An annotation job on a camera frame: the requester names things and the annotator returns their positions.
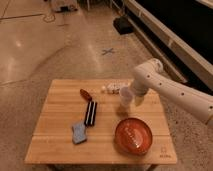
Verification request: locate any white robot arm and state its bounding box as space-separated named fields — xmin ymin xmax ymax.
xmin=130 ymin=58 xmax=213 ymax=129

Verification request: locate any white patterned small object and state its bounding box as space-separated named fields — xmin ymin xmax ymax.
xmin=101 ymin=82 xmax=129 ymax=94

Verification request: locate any brown red small object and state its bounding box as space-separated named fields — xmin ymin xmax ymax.
xmin=80 ymin=89 xmax=92 ymax=101

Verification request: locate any wooden table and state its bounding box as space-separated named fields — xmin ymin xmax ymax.
xmin=25 ymin=79 xmax=177 ymax=165

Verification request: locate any orange red bowl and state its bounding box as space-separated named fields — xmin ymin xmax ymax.
xmin=114 ymin=118 xmax=153 ymax=155

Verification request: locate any blue sponge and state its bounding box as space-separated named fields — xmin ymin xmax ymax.
xmin=72 ymin=122 xmax=87 ymax=144

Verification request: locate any white long rail frame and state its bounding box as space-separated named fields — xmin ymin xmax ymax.
xmin=109 ymin=0 xmax=213 ymax=93

